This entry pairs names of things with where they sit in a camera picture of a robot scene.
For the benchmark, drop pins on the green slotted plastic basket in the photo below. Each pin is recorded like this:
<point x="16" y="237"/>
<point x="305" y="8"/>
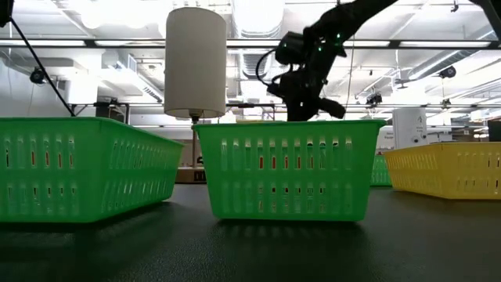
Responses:
<point x="289" y="196"/>
<point x="380" y="172"/>
<point x="86" y="176"/>

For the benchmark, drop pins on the white cylindrical lamp shade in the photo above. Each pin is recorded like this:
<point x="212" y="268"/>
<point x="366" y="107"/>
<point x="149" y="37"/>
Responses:
<point x="195" y="62"/>

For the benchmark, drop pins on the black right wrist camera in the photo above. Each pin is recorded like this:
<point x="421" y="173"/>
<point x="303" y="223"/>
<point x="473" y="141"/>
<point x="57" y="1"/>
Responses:
<point x="290" y="48"/>

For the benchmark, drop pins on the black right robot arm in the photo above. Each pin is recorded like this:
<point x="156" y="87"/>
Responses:
<point x="348" y="17"/>

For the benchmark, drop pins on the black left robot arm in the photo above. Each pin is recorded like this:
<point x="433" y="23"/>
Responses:
<point x="5" y="11"/>

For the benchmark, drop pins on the white box-shaped device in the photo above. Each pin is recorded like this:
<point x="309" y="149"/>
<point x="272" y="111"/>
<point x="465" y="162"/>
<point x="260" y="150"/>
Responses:
<point x="409" y="127"/>

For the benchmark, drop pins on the black round hanging fixture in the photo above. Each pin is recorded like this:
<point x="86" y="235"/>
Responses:
<point x="447" y="72"/>
<point x="37" y="75"/>

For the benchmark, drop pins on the yellow slotted plastic basket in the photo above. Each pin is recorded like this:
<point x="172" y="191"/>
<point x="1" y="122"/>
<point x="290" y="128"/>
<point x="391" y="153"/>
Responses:
<point x="446" y="172"/>

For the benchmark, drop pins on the black monitor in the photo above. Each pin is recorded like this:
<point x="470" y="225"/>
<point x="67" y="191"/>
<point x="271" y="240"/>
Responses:
<point x="494" y="130"/>

